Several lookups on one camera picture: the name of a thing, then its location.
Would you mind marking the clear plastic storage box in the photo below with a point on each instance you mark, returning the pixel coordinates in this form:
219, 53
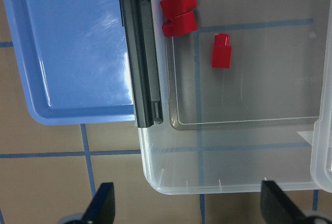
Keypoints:
226, 130

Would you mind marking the clear plastic box lid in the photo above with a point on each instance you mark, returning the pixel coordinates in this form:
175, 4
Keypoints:
320, 167

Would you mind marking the black box latch handle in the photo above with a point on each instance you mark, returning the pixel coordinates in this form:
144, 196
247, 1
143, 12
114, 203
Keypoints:
137, 20

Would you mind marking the red block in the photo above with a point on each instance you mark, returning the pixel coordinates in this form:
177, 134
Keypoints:
174, 8
180, 25
221, 52

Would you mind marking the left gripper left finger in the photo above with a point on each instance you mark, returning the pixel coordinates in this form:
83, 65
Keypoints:
102, 207

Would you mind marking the blue plastic tray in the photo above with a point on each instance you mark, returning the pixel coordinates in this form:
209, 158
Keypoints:
72, 59

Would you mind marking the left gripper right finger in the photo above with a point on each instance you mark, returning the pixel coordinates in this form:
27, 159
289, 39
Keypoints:
277, 207

